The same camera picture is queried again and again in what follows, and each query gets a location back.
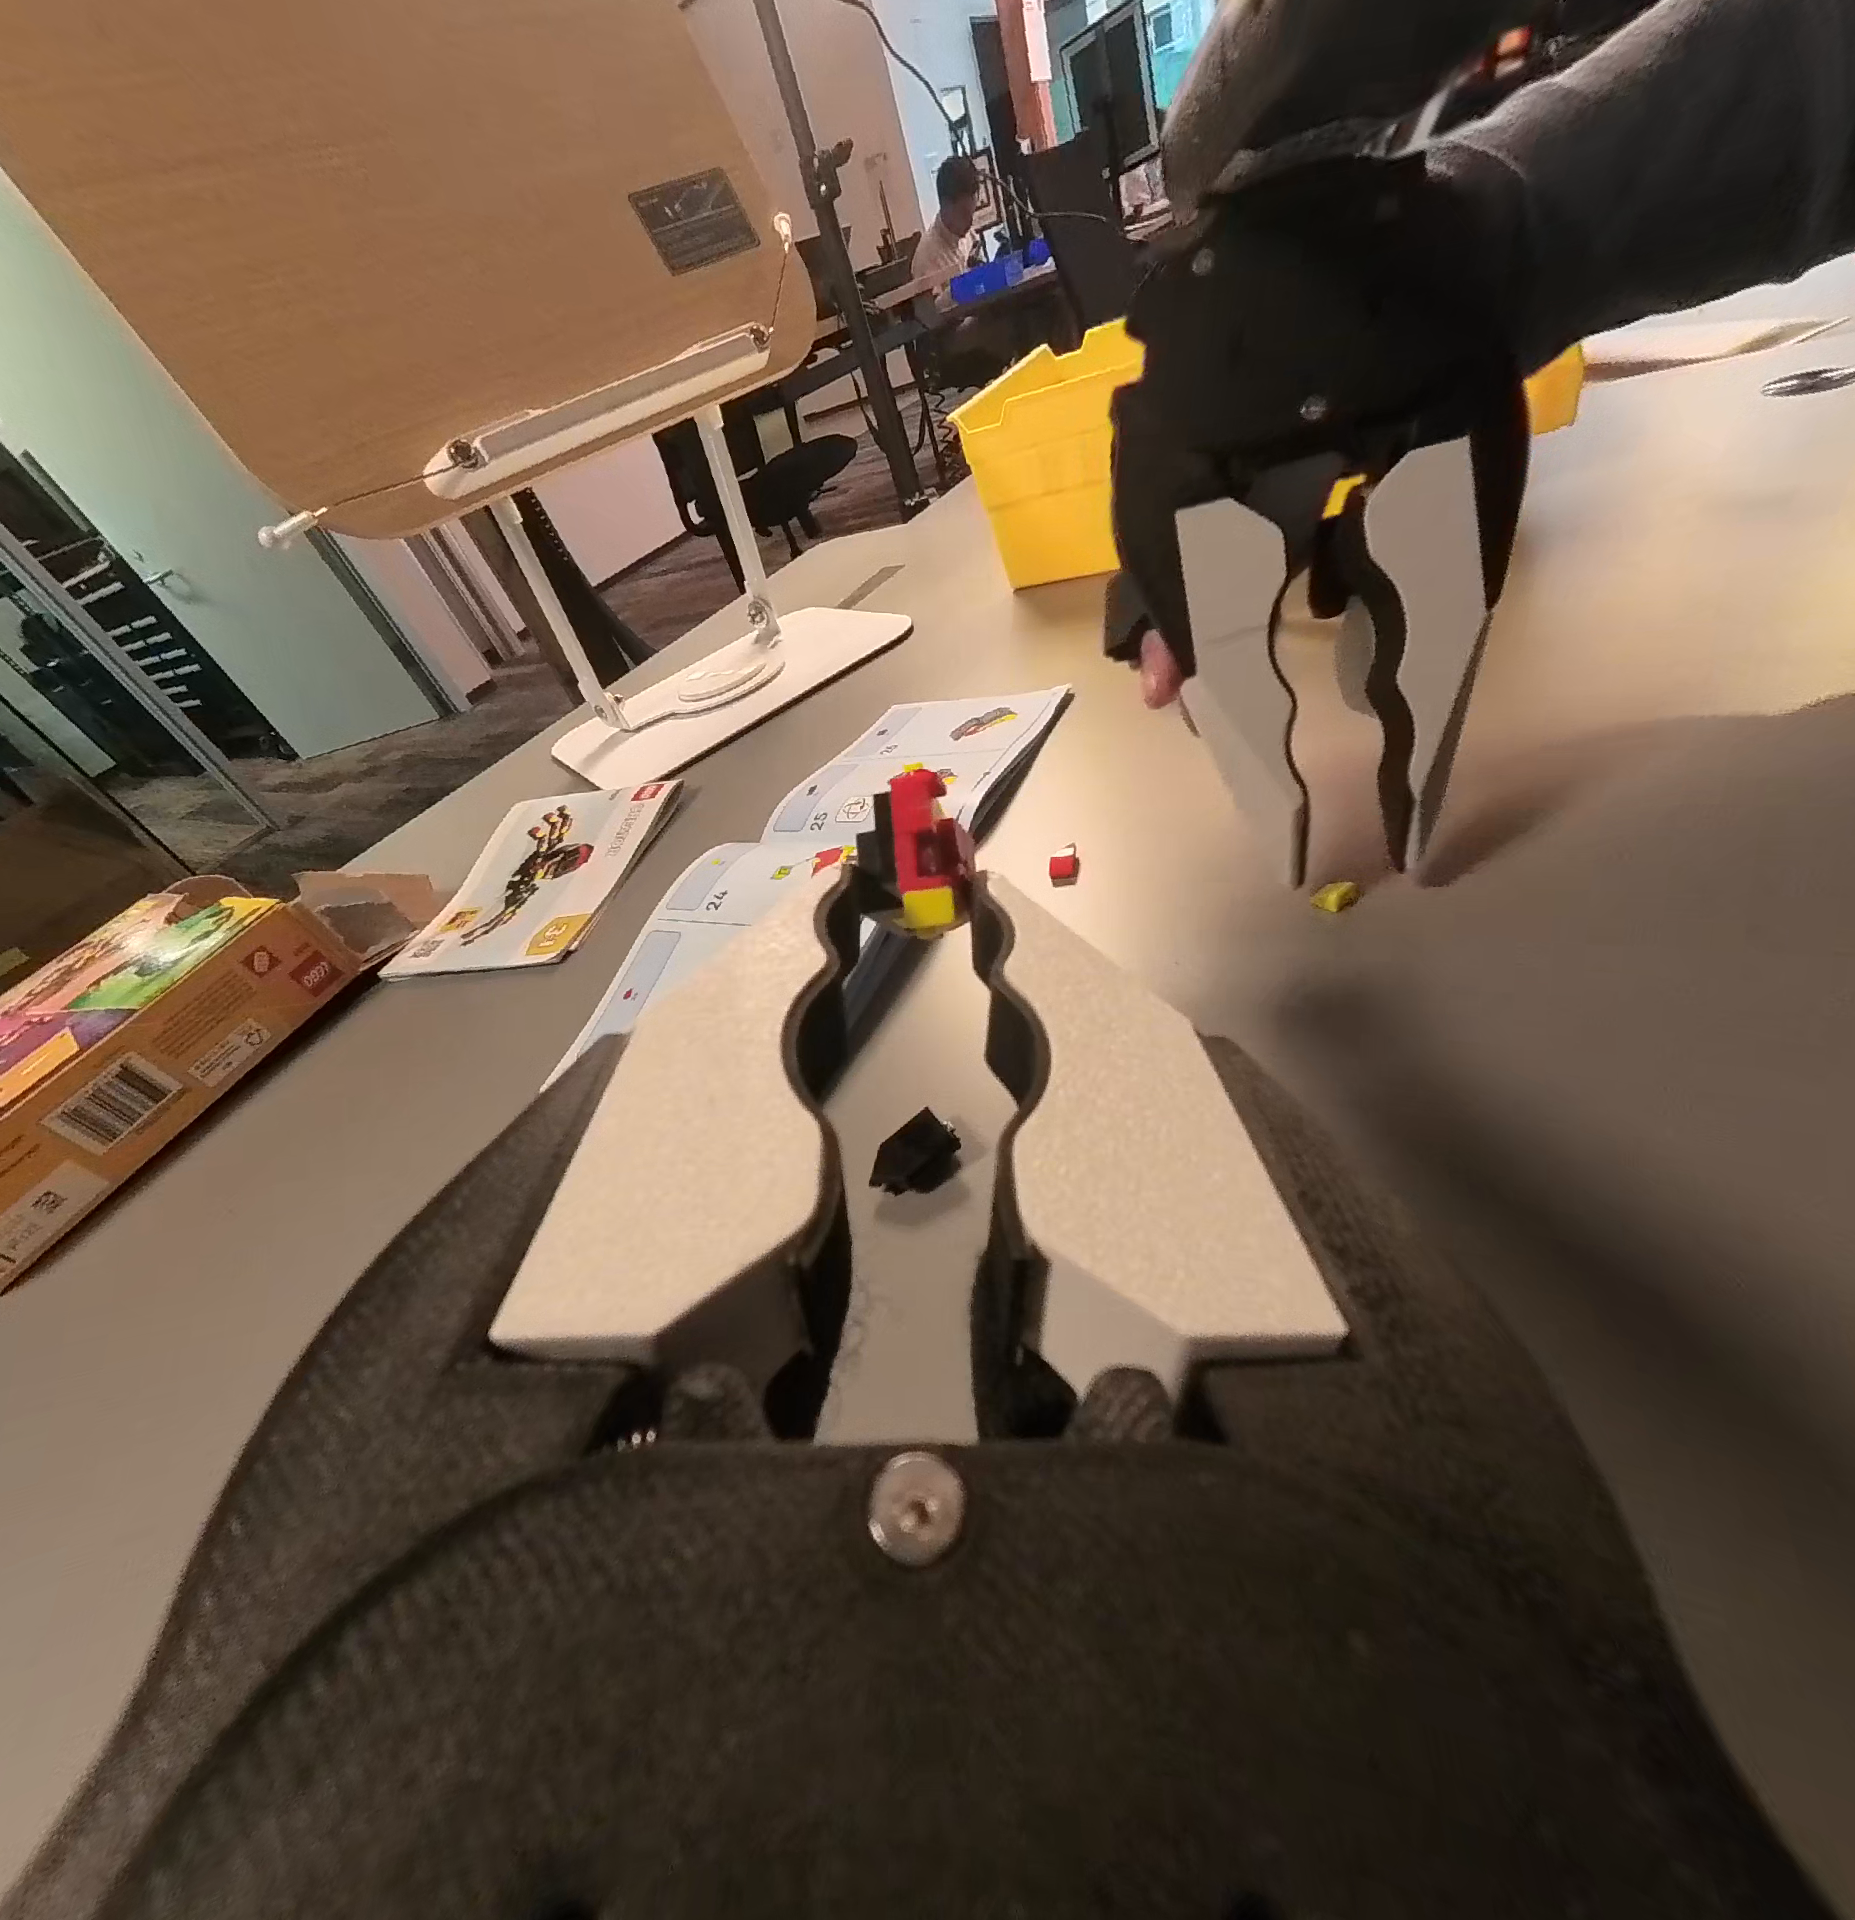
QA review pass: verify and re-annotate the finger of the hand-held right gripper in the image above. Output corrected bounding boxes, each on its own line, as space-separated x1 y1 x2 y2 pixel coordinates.
1347 433 1503 875
1170 494 1314 890

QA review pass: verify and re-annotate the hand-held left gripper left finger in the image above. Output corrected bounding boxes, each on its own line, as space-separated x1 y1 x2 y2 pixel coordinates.
489 871 857 1368

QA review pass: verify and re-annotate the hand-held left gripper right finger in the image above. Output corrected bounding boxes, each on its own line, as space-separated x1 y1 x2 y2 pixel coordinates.
969 875 1350 1361

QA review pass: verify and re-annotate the red yellow lego model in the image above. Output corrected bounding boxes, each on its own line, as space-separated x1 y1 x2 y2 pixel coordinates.
844 763 976 939

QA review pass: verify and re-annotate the person's right forearm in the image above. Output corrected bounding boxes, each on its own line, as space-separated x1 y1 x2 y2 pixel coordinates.
1401 0 1855 379

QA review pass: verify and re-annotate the black lego piece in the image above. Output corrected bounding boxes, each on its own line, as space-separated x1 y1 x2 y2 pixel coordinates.
869 1107 963 1197

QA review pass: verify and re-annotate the orange cardboard lego box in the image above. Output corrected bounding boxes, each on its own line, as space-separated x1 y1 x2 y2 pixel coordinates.
0 873 443 1300

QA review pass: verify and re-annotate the yellow plastic bin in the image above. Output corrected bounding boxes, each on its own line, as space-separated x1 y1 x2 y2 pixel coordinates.
951 318 1587 590

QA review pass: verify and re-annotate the open instruction booklet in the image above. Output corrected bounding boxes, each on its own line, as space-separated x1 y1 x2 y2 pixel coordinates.
543 685 1076 1089

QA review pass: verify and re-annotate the closed instruction booklet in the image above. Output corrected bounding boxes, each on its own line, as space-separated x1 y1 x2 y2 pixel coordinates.
381 780 686 982

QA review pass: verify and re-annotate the black office chair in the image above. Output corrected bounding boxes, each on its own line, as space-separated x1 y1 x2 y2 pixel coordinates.
655 394 864 570

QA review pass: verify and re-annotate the glass door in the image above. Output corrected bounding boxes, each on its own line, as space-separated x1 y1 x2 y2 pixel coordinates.
0 394 291 961

